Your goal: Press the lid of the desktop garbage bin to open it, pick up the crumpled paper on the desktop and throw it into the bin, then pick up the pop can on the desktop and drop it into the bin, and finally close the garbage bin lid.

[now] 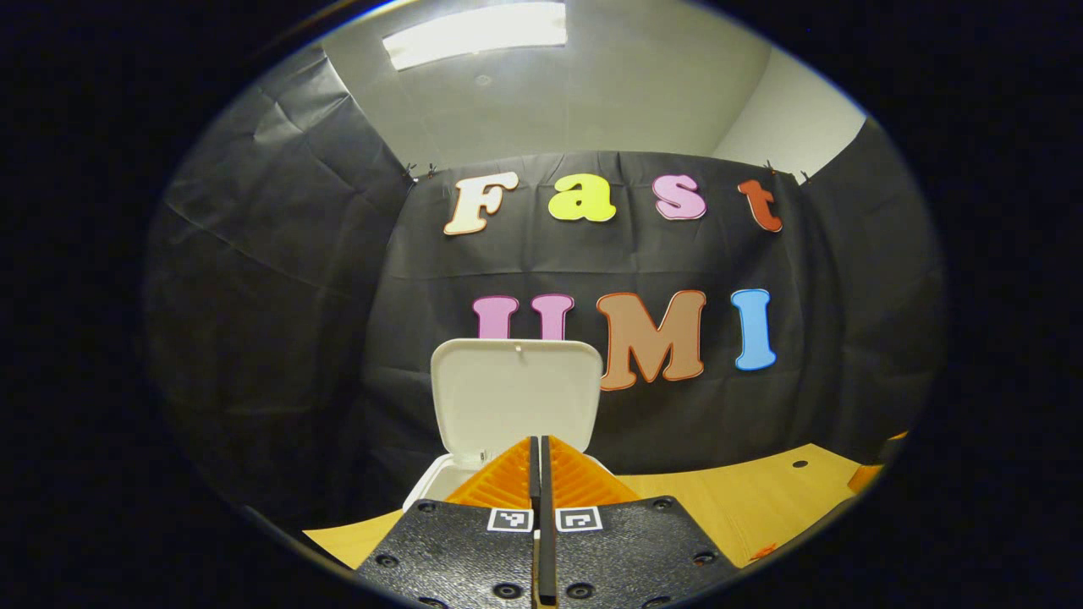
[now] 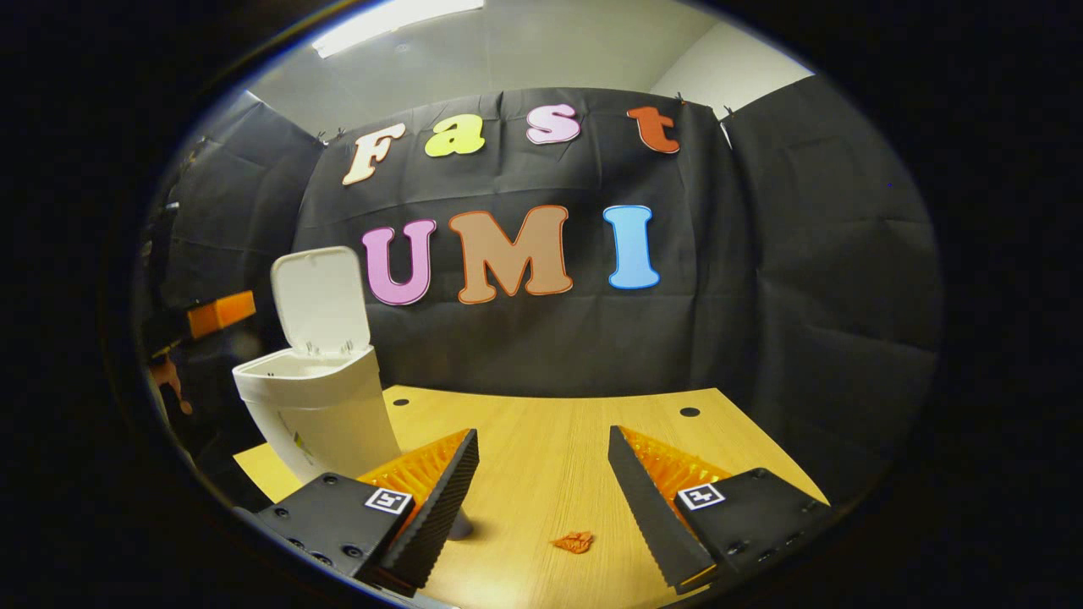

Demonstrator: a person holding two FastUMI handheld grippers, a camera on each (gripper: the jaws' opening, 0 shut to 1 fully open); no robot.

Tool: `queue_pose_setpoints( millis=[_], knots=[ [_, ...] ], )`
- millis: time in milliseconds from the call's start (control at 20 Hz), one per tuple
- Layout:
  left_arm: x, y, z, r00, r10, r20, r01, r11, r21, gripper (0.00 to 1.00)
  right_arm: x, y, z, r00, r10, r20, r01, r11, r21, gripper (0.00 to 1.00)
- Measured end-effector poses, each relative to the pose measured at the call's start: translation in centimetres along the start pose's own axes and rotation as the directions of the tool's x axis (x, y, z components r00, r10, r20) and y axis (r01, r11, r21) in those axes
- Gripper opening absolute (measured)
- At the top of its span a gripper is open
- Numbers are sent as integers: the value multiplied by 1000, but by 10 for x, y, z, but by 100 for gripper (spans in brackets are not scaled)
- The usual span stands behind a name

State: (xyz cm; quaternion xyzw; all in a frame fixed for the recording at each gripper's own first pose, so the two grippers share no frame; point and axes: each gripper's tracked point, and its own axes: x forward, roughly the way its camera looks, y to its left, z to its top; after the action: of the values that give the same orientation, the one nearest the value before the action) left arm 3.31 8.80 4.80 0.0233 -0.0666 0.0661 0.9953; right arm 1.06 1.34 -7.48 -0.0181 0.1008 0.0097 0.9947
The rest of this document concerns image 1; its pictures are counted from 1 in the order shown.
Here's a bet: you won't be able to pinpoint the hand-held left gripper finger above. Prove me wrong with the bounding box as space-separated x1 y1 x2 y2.
541 436 742 609
355 436 542 609

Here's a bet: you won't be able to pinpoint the white desktop garbage bin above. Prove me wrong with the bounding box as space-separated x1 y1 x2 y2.
404 338 623 513

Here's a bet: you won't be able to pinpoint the wooden desktop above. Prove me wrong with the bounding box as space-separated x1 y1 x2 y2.
303 442 885 570

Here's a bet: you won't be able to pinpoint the black backdrop cloth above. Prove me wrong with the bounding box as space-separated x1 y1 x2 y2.
144 42 944 542

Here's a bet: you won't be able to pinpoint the ceiling light panel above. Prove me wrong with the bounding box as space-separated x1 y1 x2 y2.
382 2 568 71

